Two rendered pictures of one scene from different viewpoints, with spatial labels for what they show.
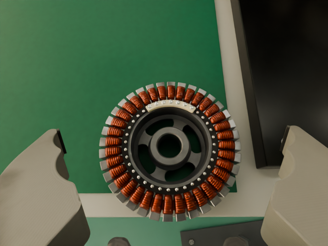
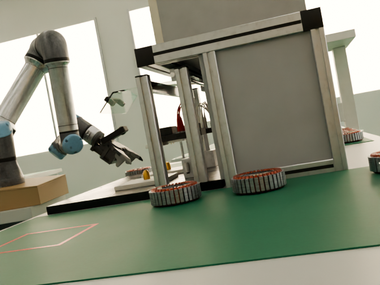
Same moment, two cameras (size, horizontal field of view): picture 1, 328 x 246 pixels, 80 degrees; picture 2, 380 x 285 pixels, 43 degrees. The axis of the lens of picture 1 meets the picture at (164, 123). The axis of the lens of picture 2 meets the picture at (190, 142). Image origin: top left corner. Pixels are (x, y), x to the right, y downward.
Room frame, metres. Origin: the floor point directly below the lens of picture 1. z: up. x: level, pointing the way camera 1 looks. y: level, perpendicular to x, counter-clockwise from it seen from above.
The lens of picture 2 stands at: (0.60, -1.88, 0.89)
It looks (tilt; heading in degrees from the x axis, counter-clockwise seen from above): 1 degrees down; 100
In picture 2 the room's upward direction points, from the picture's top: 10 degrees counter-clockwise
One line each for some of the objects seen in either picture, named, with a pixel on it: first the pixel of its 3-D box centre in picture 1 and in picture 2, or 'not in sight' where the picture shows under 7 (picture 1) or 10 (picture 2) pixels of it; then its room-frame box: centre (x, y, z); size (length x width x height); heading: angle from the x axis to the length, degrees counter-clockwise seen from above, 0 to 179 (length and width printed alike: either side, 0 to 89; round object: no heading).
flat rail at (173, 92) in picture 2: not in sight; (175, 91); (0.32, -0.42, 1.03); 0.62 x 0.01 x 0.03; 87
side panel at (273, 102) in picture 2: not in sight; (273, 110); (0.60, -0.76, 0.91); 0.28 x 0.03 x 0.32; 177
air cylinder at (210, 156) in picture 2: not in sight; (208, 158); (0.37, -0.30, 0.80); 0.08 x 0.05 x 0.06; 87
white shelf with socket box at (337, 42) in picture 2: not in sight; (319, 91); (0.84, 0.47, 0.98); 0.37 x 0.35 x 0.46; 87
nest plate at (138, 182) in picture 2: not in sight; (147, 181); (0.21, -0.53, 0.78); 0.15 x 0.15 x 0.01; 87
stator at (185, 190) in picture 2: not in sight; (175, 193); (0.37, -0.87, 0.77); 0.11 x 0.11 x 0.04
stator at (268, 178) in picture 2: not in sight; (258, 181); (0.55, -0.88, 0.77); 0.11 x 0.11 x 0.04
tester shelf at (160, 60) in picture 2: not in sight; (240, 55); (0.54, -0.43, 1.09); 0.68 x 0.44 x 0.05; 87
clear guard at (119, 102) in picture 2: not in sight; (156, 96); (0.23, -0.30, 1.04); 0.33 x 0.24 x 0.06; 177
